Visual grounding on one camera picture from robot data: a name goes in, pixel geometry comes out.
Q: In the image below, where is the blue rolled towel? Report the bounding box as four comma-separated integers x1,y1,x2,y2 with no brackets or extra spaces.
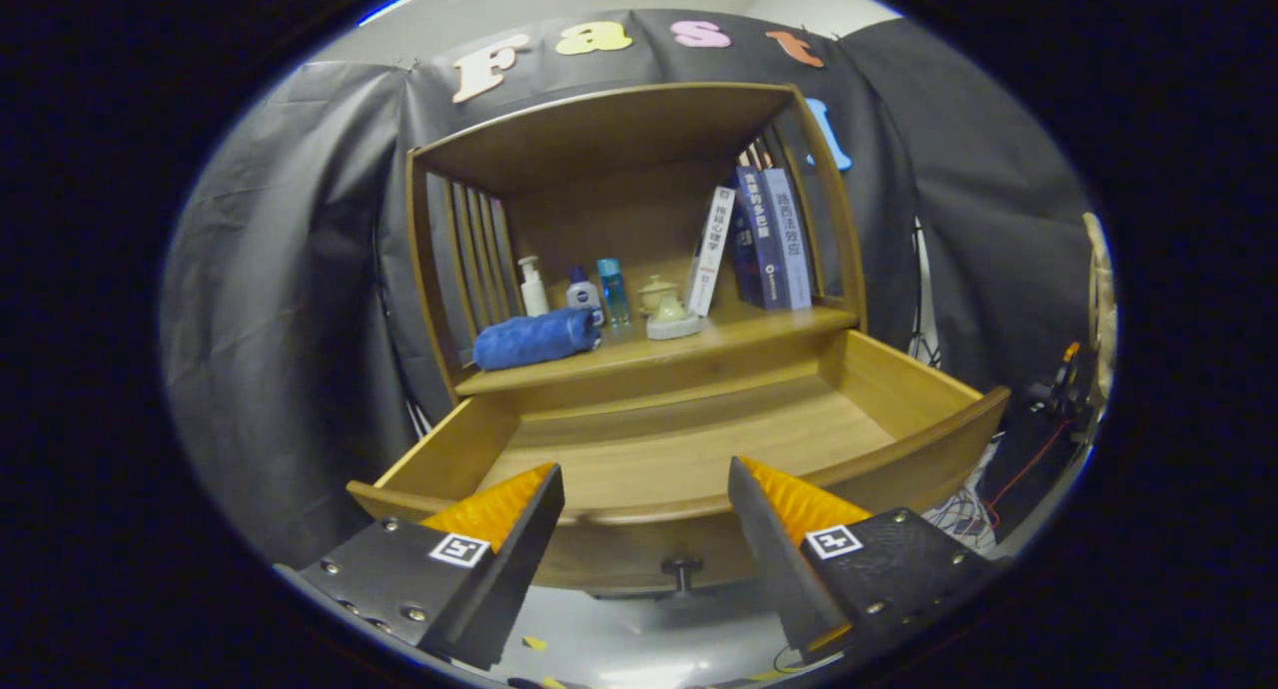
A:
472,308,602,372

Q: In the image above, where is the light blue book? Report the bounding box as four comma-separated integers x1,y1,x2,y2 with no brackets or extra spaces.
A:
762,168,813,312

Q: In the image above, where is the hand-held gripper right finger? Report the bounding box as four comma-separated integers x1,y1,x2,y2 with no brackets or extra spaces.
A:
727,456,1004,665

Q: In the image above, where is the white bottle with blue cap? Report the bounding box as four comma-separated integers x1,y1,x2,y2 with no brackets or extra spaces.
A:
566,266,605,328

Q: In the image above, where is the wooden cabinet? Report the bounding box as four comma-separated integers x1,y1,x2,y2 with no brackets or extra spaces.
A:
404,82,868,415

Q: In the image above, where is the dark equipment with orange tip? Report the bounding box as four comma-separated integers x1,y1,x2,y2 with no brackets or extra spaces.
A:
983,342,1094,530

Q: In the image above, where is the white book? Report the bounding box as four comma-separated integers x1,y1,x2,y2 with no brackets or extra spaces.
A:
684,187,737,318

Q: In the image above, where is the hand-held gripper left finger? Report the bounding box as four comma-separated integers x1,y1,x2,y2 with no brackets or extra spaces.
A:
275,462,566,673

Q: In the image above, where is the light wooden frame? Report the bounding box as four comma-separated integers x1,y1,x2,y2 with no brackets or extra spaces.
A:
1081,212,1117,410

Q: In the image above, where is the dark blue book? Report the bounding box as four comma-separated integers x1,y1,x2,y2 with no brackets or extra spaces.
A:
729,166,790,312

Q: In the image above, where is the white pump bottle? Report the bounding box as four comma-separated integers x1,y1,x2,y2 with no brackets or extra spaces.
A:
517,256,550,319

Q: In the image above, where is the wooden countertop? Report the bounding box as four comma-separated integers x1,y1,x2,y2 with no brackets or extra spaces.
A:
456,305,860,398

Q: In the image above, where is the tangle of cables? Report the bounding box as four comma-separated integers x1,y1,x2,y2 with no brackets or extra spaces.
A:
924,439,1004,555

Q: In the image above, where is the clear blue bottle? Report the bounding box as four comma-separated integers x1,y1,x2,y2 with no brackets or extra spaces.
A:
596,258,632,329

